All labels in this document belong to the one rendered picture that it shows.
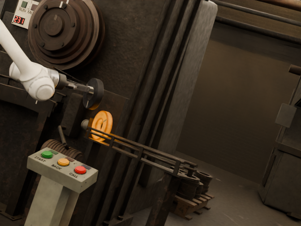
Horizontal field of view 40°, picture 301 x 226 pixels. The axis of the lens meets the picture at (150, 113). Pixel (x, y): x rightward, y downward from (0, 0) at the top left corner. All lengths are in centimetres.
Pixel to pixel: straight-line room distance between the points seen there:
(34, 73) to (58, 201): 53
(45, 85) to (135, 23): 90
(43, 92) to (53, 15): 79
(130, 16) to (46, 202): 130
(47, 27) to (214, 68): 625
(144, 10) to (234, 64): 601
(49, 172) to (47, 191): 7
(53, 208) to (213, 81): 703
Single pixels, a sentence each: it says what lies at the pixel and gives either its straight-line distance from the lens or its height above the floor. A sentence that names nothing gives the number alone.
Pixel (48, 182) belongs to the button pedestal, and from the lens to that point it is 156.
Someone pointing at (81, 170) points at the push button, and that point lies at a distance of 152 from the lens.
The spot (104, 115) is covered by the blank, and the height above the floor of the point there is 76.
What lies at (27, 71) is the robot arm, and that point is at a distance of 175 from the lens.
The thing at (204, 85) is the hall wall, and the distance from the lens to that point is 841.
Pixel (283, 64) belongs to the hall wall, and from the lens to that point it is 828.
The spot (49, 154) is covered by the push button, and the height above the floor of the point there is 61.
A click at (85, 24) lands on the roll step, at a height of 118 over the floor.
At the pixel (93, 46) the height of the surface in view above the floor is 108.
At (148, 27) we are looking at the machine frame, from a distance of 243.
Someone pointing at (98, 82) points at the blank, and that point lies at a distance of 203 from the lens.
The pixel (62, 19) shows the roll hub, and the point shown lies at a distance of 240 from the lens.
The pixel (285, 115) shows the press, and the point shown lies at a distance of 609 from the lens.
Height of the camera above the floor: 96
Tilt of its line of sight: 3 degrees down
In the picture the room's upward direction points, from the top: 20 degrees clockwise
